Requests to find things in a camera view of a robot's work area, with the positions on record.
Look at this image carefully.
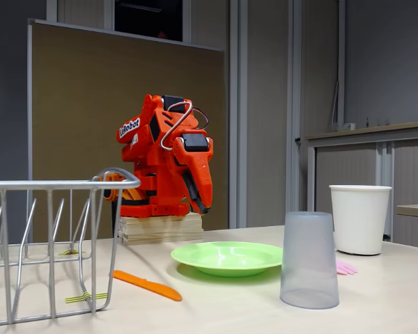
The green plastic plate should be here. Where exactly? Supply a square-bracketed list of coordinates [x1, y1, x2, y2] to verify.
[170, 241, 284, 278]

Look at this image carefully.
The orange plastic knife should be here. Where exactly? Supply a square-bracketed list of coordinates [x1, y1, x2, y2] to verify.
[111, 269, 184, 303]

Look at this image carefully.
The translucent grey plastic cup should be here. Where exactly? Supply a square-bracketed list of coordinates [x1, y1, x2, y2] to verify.
[279, 211, 341, 310]

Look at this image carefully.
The pink plastic fork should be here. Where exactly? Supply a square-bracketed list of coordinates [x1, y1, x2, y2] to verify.
[336, 260, 359, 276]

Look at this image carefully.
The wooden base block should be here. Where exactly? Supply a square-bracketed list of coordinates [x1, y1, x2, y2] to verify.
[118, 211, 205, 246]

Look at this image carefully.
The orange table clamp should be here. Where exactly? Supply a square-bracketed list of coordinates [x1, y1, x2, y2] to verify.
[99, 172, 149, 203]

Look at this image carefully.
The brown partition board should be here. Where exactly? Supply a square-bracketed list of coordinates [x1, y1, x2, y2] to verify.
[26, 19, 227, 243]

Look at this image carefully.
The dark window panel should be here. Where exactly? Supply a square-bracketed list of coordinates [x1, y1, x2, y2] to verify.
[114, 0, 184, 42]

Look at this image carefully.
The grey leaning strip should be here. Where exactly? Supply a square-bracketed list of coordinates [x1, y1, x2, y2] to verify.
[330, 81, 341, 132]

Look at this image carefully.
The grey sliding-door cabinet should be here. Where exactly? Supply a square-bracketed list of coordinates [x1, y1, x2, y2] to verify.
[305, 120, 418, 250]

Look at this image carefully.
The white paper cup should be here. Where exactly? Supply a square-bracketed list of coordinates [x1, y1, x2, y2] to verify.
[329, 184, 393, 257]

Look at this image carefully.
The grey side table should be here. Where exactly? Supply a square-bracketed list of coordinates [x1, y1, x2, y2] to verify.
[396, 203, 418, 250]

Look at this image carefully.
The white servo cable loop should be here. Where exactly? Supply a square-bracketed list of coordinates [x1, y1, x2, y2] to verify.
[160, 101, 194, 152]

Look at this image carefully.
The thin red servo wire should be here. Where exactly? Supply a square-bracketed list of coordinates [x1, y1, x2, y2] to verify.
[192, 106, 211, 132]

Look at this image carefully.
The metal wire dish rack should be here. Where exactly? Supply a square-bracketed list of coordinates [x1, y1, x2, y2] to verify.
[0, 168, 142, 328]

